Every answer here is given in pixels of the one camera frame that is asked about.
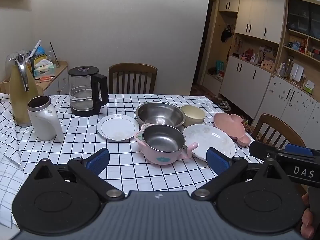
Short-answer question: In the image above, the white rectangular board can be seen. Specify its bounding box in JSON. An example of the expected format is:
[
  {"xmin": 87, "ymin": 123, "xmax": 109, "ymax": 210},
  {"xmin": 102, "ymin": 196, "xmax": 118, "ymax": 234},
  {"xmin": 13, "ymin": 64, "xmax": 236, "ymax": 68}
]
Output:
[{"xmin": 291, "ymin": 64, "xmax": 304, "ymax": 83}]

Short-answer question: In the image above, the wooden dining chair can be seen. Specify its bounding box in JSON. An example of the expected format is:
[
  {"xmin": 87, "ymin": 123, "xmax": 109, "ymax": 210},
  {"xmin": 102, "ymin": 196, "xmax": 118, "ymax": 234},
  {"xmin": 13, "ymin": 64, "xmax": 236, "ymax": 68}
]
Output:
[
  {"xmin": 251, "ymin": 113, "xmax": 307, "ymax": 149},
  {"xmin": 108, "ymin": 63, "xmax": 158, "ymax": 94}
]

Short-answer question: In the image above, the black desk organizer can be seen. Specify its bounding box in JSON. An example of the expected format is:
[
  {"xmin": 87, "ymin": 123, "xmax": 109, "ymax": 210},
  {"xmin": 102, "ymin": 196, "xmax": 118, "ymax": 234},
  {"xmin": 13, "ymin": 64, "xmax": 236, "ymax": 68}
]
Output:
[{"xmin": 29, "ymin": 54, "xmax": 48, "ymax": 67}]

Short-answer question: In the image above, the green tissue pack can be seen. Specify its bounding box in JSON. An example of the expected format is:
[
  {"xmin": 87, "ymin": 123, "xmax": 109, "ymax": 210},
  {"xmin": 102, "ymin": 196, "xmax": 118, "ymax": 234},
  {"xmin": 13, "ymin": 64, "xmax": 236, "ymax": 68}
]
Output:
[{"xmin": 33, "ymin": 60, "xmax": 56, "ymax": 78}]

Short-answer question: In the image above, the white floral plate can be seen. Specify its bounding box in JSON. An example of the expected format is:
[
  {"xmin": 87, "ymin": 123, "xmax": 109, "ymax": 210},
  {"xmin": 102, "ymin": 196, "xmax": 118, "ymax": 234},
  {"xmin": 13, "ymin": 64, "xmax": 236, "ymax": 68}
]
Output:
[{"xmin": 182, "ymin": 124, "xmax": 237, "ymax": 162}]

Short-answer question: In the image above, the small wooden side cabinet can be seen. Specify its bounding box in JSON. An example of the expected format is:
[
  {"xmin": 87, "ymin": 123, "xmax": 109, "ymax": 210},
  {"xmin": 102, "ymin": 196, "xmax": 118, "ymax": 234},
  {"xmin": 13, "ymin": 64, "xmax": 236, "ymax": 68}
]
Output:
[{"xmin": 0, "ymin": 60, "xmax": 69, "ymax": 96}]

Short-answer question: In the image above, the glass electric kettle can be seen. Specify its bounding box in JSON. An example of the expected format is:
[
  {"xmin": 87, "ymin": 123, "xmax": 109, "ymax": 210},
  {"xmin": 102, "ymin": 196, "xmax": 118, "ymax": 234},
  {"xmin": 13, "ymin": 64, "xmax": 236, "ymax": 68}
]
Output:
[{"xmin": 68, "ymin": 66, "xmax": 109, "ymax": 117}]

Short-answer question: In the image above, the white travel mug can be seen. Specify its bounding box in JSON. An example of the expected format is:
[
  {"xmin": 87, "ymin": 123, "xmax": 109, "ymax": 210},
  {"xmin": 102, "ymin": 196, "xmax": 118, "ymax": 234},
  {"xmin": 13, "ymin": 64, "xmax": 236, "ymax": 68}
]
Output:
[{"xmin": 27, "ymin": 95, "xmax": 64, "ymax": 142}]

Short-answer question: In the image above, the white upper cabinet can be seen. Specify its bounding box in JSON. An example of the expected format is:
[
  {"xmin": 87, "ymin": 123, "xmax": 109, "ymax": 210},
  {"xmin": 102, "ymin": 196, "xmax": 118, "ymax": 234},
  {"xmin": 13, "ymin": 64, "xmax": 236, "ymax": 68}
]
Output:
[{"xmin": 218, "ymin": 0, "xmax": 286, "ymax": 44}]

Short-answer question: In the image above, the wooden display cabinet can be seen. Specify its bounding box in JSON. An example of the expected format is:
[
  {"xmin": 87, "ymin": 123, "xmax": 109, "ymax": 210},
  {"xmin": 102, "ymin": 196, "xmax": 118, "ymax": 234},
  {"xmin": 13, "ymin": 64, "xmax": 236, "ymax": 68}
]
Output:
[{"xmin": 275, "ymin": 0, "xmax": 320, "ymax": 95}]

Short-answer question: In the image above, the white lower cabinet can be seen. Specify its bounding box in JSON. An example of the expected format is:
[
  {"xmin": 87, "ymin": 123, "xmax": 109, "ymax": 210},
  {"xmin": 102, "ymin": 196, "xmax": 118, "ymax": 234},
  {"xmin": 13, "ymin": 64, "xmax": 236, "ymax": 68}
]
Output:
[{"xmin": 219, "ymin": 55, "xmax": 320, "ymax": 143}]

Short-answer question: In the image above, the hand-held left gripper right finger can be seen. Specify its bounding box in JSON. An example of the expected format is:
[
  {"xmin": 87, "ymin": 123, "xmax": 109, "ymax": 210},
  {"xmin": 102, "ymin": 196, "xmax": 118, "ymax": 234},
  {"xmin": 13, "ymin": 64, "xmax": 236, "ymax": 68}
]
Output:
[{"xmin": 191, "ymin": 147, "xmax": 290, "ymax": 202}]

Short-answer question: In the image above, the pink bear-shaped plate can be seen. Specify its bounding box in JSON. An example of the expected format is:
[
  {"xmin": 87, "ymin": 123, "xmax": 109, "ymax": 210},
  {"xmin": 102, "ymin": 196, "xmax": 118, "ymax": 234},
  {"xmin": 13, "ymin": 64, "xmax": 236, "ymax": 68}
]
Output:
[{"xmin": 213, "ymin": 112, "xmax": 251, "ymax": 146}]

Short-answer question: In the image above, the large stainless steel bowl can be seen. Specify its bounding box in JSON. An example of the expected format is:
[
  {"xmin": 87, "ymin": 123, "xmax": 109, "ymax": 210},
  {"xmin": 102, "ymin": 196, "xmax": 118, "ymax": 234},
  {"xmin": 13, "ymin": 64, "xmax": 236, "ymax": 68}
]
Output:
[{"xmin": 135, "ymin": 102, "xmax": 186, "ymax": 128}]

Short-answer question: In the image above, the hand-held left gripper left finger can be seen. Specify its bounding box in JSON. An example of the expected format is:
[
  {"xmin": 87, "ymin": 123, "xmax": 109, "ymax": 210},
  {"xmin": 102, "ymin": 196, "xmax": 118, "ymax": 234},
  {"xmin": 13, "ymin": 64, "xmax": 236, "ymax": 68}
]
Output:
[{"xmin": 31, "ymin": 147, "xmax": 125, "ymax": 202}]

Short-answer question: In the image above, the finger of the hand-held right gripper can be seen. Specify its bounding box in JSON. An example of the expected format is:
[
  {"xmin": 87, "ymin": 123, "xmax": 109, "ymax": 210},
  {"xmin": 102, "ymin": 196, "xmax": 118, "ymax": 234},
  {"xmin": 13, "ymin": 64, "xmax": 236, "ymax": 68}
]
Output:
[
  {"xmin": 249, "ymin": 141, "xmax": 284, "ymax": 161},
  {"xmin": 284, "ymin": 143, "xmax": 320, "ymax": 158}
]

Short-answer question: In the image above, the person's right hand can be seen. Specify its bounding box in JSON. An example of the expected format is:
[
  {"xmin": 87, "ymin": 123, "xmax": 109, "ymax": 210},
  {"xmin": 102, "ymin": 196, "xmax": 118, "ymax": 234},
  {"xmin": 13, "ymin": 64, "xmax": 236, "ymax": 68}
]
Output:
[{"xmin": 301, "ymin": 193, "xmax": 315, "ymax": 238}]

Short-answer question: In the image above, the gold thermos carafe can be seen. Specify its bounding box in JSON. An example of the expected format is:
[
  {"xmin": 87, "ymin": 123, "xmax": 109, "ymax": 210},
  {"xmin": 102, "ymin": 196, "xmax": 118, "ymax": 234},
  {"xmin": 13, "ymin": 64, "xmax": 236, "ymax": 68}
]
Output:
[{"xmin": 5, "ymin": 49, "xmax": 38, "ymax": 127}]

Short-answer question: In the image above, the pink handled steel bowl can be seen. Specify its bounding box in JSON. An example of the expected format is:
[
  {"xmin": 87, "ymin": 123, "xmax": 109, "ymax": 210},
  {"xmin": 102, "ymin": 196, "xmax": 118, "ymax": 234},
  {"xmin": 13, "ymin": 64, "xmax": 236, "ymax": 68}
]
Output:
[{"xmin": 134, "ymin": 124, "xmax": 198, "ymax": 165}]

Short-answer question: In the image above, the white cabinet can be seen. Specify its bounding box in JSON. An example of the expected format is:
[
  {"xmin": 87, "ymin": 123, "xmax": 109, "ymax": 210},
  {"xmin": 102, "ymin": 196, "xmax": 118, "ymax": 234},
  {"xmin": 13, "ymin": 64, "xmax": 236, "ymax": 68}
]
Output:
[
  {"xmin": 219, "ymin": 55, "xmax": 320, "ymax": 143},
  {"xmin": 218, "ymin": 0, "xmax": 286, "ymax": 44}
]

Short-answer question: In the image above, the white plate with thin rim lines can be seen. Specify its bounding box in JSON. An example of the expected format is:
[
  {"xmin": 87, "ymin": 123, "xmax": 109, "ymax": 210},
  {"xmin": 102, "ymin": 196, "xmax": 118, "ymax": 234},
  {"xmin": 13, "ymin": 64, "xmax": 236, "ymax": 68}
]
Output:
[{"xmin": 97, "ymin": 114, "xmax": 140, "ymax": 141}]

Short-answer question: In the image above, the black white checked tablecloth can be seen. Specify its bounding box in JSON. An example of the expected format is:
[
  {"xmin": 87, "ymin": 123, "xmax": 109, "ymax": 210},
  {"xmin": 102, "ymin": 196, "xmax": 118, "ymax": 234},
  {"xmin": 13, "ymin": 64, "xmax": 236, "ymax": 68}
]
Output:
[{"xmin": 0, "ymin": 93, "xmax": 263, "ymax": 235}]

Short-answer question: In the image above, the black hanging bag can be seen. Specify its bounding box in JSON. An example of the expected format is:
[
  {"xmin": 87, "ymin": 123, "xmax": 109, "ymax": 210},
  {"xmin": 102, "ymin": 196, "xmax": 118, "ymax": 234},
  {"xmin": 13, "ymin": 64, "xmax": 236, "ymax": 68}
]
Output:
[{"xmin": 221, "ymin": 25, "xmax": 233, "ymax": 43}]

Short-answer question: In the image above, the cream plastic bowl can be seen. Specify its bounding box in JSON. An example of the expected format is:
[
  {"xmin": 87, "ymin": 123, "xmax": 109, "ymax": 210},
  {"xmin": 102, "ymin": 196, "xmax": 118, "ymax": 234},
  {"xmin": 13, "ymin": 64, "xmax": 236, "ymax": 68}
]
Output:
[{"xmin": 180, "ymin": 105, "xmax": 206, "ymax": 127}]

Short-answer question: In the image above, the thin dark stick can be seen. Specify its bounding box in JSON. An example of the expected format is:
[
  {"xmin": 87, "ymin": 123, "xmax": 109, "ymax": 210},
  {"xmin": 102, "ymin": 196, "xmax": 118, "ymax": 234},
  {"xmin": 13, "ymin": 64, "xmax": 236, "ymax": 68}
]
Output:
[{"xmin": 49, "ymin": 42, "xmax": 61, "ymax": 68}]

